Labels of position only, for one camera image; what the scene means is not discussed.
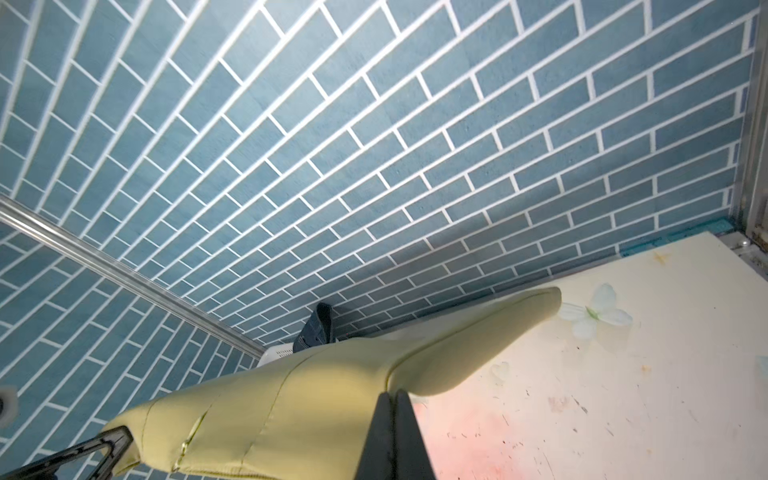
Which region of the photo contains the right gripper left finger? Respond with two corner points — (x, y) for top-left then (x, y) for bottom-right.
(354, 392), (396, 480)

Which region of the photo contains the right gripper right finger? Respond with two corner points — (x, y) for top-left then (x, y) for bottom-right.
(393, 390), (436, 480)

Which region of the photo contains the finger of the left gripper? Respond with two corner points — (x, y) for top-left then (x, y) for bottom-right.
(1, 426), (133, 480)

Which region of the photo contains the olive green skirt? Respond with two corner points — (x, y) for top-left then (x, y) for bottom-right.
(111, 287), (562, 479)

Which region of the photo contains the blue denim skirt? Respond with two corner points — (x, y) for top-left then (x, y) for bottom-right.
(293, 302), (334, 353)

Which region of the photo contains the white plastic laundry basket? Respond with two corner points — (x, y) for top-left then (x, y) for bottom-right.
(257, 343), (294, 368)

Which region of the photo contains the left aluminium corner post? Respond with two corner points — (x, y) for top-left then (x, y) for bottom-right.
(1, 195), (265, 359)

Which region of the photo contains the aluminium corner post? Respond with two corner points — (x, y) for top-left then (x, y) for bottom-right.
(731, 1), (767, 251)
(1, 195), (265, 359)

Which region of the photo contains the right aluminium corner post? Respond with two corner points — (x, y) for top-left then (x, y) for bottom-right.
(731, 1), (767, 251)

